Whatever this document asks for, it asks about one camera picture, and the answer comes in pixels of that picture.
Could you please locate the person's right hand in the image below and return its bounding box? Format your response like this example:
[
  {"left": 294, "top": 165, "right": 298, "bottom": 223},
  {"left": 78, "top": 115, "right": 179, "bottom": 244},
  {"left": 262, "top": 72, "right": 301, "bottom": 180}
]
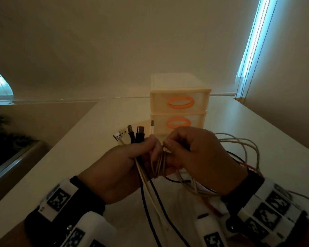
[{"left": 162, "top": 127, "right": 249, "bottom": 196}]

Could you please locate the person's left hand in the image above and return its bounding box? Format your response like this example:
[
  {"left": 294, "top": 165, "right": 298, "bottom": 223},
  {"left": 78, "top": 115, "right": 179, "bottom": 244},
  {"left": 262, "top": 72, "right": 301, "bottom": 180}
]
[{"left": 78, "top": 135, "right": 176, "bottom": 204}]

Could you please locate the pile of cables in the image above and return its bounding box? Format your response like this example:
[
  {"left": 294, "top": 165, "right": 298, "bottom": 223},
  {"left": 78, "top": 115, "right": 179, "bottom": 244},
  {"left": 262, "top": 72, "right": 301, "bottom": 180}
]
[{"left": 164, "top": 149, "right": 309, "bottom": 219}]

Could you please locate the orange cable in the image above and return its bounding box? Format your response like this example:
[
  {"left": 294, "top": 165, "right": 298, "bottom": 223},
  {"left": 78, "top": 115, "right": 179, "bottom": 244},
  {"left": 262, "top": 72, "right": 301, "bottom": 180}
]
[{"left": 202, "top": 162, "right": 264, "bottom": 219}]

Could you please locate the cream three-drawer organiser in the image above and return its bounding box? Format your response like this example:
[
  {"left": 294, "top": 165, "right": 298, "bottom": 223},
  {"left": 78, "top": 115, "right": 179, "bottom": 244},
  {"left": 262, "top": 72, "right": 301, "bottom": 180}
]
[{"left": 150, "top": 72, "right": 212, "bottom": 142}]

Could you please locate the person's left forearm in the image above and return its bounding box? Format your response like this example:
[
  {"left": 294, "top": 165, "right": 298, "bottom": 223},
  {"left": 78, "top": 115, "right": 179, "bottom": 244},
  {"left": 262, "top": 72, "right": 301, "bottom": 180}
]
[{"left": 0, "top": 221, "right": 31, "bottom": 247}]

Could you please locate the bright narrow window strip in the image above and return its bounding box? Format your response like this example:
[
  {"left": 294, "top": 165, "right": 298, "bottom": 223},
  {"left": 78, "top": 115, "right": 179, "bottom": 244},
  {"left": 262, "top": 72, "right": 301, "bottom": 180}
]
[{"left": 234, "top": 0, "right": 280, "bottom": 103}]

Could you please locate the beaded blind pull chain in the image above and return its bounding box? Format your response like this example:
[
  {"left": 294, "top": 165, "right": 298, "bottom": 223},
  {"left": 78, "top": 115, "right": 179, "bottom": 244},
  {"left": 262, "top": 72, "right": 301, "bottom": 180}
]
[{"left": 234, "top": 0, "right": 280, "bottom": 103}]

